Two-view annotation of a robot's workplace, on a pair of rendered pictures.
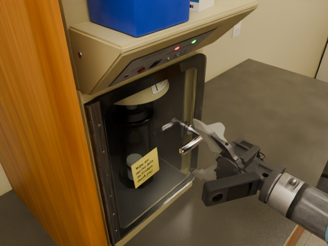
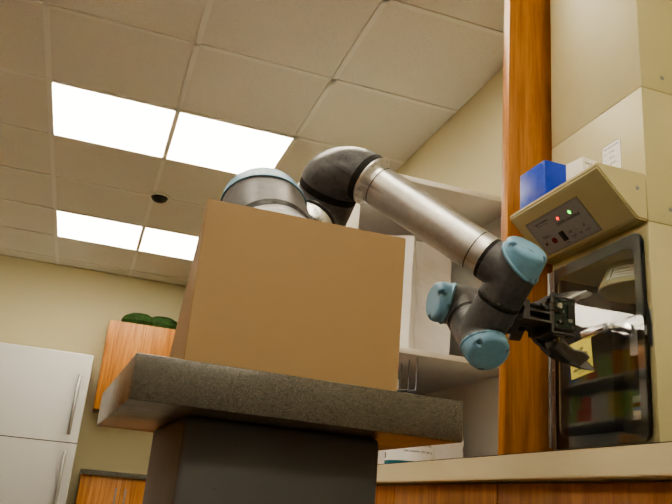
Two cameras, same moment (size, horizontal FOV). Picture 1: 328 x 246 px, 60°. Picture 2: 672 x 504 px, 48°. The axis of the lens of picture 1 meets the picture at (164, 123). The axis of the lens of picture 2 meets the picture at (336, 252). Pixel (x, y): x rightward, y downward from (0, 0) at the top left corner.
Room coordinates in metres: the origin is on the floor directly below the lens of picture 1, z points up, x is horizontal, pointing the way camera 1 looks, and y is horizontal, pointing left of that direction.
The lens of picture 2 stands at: (0.75, -1.55, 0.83)
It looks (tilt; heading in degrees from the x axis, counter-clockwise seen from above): 19 degrees up; 119
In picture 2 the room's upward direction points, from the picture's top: 5 degrees clockwise
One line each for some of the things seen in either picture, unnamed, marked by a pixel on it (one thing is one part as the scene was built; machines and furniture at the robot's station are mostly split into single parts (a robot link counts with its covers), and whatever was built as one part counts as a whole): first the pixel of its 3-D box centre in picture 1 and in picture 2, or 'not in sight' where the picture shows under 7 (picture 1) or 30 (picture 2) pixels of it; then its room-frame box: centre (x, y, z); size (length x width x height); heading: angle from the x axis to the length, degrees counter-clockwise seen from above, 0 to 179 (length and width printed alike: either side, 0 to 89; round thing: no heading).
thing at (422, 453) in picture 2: not in sight; (410, 443); (-0.03, 0.34, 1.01); 0.13 x 0.13 x 0.15
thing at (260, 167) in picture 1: (248, 170); (537, 318); (0.43, -0.18, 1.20); 0.12 x 0.09 x 0.08; 46
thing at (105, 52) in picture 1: (176, 42); (572, 217); (0.46, -0.02, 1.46); 0.32 x 0.12 x 0.10; 136
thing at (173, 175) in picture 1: (157, 152); (595, 345); (0.50, 0.01, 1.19); 0.30 x 0.01 x 0.40; 135
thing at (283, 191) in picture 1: (284, 192); not in sight; (0.37, -0.23, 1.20); 0.08 x 0.05 x 0.08; 136
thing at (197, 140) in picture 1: (188, 140); (604, 331); (0.53, -0.06, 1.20); 0.10 x 0.05 x 0.03; 135
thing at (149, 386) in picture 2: not in sight; (261, 414); (0.28, -0.85, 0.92); 0.32 x 0.32 x 0.04; 49
